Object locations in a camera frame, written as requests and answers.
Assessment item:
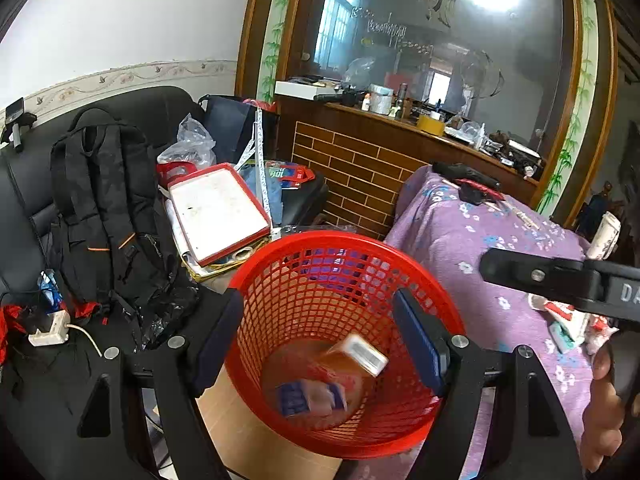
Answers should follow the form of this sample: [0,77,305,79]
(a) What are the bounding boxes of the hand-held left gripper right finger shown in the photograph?
[392,287,583,480]

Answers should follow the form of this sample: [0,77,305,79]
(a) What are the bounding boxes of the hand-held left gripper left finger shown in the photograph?
[65,287,246,480]

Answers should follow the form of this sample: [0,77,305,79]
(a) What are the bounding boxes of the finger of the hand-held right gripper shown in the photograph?
[479,247,608,311]

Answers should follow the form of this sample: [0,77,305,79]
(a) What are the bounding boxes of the red and white torn package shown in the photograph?
[529,294,591,328]

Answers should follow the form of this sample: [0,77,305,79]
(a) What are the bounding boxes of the blue and white carton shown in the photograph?
[274,377,348,418]

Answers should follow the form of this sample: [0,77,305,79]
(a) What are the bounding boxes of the red plastic mesh basket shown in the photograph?
[223,232,467,461]

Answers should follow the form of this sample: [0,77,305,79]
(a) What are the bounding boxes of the person's right hand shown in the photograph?
[580,342,640,473]

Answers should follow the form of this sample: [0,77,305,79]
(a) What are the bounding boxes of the wooden sticks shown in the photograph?
[487,202,541,231]

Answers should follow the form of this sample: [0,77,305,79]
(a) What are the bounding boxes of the white printed paper cup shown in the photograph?
[587,211,622,261]

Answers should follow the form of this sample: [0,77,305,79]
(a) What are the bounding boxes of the purple floral tablecloth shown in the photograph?
[345,165,621,480]

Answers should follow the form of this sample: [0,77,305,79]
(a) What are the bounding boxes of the cardboard box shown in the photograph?
[197,265,346,480]

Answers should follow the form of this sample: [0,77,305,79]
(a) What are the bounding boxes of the black pouch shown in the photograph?
[431,161,493,186]

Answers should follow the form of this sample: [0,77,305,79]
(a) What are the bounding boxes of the red framed white board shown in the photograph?
[167,162,272,267]

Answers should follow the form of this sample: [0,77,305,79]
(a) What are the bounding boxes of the white power strip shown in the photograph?
[28,310,71,347]

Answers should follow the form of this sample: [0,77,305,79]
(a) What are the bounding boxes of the blue packet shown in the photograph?
[39,270,63,311]

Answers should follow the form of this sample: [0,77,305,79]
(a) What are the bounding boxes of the red plastic bag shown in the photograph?
[156,160,201,187]

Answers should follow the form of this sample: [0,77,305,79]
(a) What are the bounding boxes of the red and blue shopping bag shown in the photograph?
[239,159,316,191]

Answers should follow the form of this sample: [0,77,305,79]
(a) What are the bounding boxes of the wooden counter with brick panel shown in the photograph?
[275,95,546,241]

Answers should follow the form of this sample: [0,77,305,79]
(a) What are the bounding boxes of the black backpack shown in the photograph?
[49,108,201,321]

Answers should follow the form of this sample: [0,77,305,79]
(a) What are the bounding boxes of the white measuring strip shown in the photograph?
[235,102,273,226]

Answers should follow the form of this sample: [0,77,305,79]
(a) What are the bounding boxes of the clear plastic bag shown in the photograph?
[157,113,217,173]

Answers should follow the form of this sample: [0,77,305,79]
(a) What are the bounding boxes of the red cloth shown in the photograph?
[0,302,31,366]

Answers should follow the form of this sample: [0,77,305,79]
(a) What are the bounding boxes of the dark blue paper bag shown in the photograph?
[197,94,281,166]

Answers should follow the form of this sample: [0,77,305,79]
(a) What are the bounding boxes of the white round tin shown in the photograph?
[367,85,396,115]

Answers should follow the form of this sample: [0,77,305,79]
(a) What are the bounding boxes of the black leather sofa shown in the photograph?
[0,85,236,480]

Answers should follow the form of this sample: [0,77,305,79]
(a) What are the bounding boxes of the white flat box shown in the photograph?
[274,79,346,103]

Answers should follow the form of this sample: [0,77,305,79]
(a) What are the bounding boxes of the large etched glass pane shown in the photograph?
[285,0,576,161]

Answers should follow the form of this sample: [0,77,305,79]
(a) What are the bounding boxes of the white cable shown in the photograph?
[65,324,103,358]

